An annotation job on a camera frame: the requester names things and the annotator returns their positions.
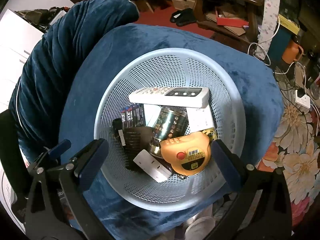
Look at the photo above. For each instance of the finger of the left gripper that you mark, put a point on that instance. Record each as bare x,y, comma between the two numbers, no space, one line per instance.
60,149

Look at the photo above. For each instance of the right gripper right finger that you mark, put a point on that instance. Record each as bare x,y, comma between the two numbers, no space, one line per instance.
262,207

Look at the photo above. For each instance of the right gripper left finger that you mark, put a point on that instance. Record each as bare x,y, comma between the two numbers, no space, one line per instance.
85,225

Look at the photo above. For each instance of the black car key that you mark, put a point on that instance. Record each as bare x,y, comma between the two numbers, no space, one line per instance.
118,131

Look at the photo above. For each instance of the white wall plug adapter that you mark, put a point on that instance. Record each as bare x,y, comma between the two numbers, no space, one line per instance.
152,166

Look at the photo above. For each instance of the pack of aa batteries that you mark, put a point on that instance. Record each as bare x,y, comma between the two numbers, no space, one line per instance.
133,116

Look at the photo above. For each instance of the white air conditioner remote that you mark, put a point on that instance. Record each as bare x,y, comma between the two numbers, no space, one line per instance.
194,97

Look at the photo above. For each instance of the blue velvet back cushion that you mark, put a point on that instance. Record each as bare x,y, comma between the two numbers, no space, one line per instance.
40,94

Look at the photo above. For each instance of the dark wooden comb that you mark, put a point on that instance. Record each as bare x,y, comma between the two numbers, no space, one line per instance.
136,140

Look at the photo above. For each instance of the floral cloth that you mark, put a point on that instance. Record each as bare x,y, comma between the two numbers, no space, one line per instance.
294,149

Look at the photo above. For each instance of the orange tape measure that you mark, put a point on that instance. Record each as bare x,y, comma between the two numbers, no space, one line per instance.
189,154

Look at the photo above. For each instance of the dark printed tin can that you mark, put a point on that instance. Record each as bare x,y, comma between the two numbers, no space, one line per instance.
171,123

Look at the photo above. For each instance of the white power strip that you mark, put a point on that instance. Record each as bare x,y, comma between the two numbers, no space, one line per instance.
302,99

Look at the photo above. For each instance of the light blue plastic basket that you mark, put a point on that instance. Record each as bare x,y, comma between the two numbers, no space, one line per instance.
170,67

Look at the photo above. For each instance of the orange mug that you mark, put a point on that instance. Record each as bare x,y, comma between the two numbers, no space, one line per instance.
292,53

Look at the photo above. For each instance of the black slippers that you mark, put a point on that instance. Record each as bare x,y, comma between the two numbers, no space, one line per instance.
183,17

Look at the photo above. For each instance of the red box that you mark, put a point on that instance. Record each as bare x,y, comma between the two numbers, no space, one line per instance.
232,21

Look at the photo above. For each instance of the dark wooden side table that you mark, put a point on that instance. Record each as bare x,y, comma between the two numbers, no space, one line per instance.
207,13

